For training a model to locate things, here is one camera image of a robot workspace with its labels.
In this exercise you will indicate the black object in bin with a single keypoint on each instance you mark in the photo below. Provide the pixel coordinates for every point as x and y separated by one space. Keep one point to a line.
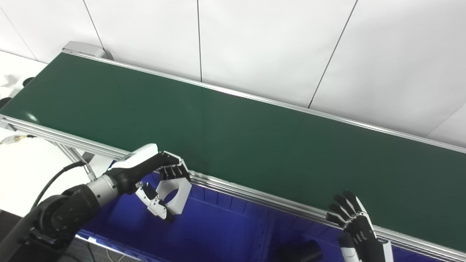
302 251

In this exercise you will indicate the grey conveyor end housing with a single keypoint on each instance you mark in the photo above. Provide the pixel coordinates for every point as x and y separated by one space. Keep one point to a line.
82 48

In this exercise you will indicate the aluminium conveyor support leg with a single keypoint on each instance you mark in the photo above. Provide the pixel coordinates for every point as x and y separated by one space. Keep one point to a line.
78 158

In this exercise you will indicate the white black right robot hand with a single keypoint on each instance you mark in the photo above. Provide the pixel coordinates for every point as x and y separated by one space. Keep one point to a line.
358 229

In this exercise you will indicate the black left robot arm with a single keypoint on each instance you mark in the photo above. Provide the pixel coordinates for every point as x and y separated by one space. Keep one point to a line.
62 214

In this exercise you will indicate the black round knob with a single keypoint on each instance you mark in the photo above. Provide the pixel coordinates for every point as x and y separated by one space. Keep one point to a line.
28 81

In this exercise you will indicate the blue plastic bin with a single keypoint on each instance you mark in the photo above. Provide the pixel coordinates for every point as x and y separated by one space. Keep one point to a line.
327 240
218 233

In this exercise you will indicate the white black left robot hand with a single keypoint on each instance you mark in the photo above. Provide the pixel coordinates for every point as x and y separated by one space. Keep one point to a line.
134 167

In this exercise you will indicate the white block with round hole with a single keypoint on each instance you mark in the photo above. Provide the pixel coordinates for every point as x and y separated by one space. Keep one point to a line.
182 196

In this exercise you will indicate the green conveyor belt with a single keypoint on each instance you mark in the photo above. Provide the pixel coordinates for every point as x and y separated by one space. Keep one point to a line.
236 138

